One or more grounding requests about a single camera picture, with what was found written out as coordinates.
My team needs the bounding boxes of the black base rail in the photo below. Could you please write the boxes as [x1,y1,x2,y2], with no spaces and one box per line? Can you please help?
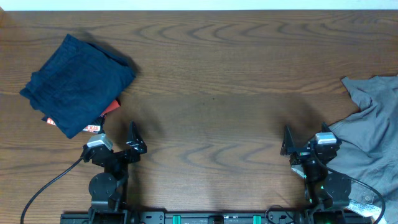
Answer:
[60,210,372,224]

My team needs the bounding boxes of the black orange printed garment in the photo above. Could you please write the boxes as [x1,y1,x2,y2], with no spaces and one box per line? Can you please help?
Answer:
[42,98,121,139]

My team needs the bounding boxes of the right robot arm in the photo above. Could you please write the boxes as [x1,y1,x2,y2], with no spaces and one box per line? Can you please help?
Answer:
[280,123,351,223]

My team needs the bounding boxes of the grey shorts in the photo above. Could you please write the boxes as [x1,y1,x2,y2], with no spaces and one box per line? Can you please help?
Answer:
[327,76,397,223]

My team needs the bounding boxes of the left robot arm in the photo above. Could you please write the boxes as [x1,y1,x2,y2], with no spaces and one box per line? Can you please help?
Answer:
[81,121,147,224]

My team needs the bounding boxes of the folded navy blue garment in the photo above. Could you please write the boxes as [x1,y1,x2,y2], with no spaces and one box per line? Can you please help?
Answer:
[20,34,136,139]

